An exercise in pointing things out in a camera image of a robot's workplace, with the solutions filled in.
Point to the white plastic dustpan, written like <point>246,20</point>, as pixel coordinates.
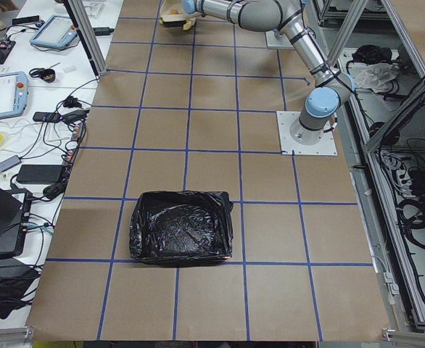
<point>172,11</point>

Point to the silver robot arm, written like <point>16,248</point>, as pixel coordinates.
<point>332,87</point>
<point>279,36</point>

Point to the black lined trash bin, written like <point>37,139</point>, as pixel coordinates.
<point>182,228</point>

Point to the pale wooden block piece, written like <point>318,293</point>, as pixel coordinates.
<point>189,24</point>

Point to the green yellow sponge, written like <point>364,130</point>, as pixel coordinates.
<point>174,24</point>

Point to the black remote device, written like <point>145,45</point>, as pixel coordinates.
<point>46,117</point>

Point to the black power brick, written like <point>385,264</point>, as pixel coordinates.
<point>39,174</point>

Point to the black tape roll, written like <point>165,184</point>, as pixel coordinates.
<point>47,75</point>

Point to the crumpled white cloth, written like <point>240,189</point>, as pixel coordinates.
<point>379,77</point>

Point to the black cloth bundle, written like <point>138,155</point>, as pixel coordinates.
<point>372,54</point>

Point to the black scissors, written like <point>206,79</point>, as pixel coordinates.
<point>35,71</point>

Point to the grey usb hub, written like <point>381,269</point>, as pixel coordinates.
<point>9,163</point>

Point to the far blue teach pendant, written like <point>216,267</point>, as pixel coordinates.
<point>57,33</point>

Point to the blue teach pendant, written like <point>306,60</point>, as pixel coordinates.
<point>13,94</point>
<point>57,33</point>

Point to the black laptop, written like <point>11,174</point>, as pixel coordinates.
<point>14,214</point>

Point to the near blue teach pendant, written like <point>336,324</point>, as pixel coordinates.
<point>13,94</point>

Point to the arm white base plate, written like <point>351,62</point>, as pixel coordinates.
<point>272,43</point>
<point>296,140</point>

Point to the aluminium frame post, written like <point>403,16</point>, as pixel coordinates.
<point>82,24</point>

